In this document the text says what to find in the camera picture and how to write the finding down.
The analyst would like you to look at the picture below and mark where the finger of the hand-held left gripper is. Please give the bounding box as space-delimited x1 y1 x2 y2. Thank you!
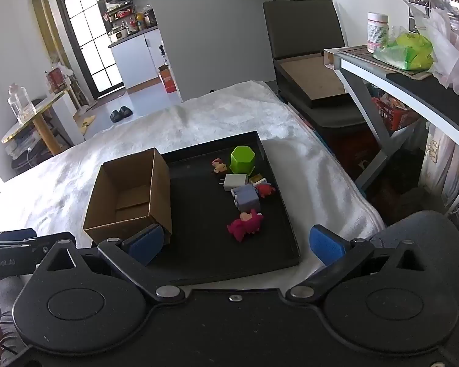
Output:
0 228 37 242
0 232 77 252

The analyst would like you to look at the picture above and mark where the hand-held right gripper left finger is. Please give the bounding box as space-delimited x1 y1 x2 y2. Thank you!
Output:
32 224 186 307

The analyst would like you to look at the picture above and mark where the white kitchen cabinet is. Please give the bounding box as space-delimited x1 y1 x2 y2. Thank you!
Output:
108 27 165 88

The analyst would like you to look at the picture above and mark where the magenta plush figurine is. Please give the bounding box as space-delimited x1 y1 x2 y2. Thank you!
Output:
227 209 264 243

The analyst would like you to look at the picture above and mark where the black tray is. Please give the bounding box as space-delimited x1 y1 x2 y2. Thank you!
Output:
149 131 301 287

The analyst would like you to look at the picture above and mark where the clear glass jar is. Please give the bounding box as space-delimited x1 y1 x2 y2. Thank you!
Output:
7 83 37 125

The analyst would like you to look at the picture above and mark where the black framed brown board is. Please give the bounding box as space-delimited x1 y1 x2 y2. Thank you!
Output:
274 51 358 109

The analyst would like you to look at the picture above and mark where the orange carton box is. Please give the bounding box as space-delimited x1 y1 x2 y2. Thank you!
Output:
158 64 177 94

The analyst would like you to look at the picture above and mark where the red basket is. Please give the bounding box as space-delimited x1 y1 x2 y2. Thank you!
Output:
371 95 419 132

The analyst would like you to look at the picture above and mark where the grey charger plug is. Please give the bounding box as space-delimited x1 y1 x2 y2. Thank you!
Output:
219 173 249 192

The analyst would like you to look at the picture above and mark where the green hexagonal cup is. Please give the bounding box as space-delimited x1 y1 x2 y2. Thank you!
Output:
230 145 258 174

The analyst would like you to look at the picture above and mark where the cream printed cloth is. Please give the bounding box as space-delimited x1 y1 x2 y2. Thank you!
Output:
421 122 459 215

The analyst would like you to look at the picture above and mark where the round table with gold edge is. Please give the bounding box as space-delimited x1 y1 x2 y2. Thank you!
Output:
1 91 75 157

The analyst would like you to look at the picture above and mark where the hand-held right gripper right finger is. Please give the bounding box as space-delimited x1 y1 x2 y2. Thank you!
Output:
286 225 431 307

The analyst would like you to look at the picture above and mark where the white jar with pink label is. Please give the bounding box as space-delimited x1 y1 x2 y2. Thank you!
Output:
367 11 389 54

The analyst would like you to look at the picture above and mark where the white plastic bag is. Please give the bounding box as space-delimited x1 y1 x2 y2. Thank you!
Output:
390 0 459 100

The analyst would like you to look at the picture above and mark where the blue-grey cube toy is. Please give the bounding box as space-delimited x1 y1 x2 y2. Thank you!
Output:
230 184 261 213

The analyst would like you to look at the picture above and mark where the grey white desk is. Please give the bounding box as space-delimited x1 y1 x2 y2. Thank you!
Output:
323 46 459 199

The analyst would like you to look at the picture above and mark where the white side cabinet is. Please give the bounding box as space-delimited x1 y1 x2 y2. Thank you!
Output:
48 92 85 148

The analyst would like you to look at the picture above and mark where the green plastic bag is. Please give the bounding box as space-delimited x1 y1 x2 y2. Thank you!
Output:
373 31 434 71

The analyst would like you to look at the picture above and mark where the black framed glass door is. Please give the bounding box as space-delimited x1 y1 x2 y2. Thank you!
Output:
55 0 125 100

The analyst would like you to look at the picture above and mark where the white fluffy blanket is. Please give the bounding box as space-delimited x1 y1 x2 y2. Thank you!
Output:
0 80 386 289

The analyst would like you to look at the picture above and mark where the brown cardboard box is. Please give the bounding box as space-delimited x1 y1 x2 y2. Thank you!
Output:
83 148 173 246

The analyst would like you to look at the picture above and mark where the red tin can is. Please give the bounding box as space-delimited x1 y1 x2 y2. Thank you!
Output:
46 67 67 94

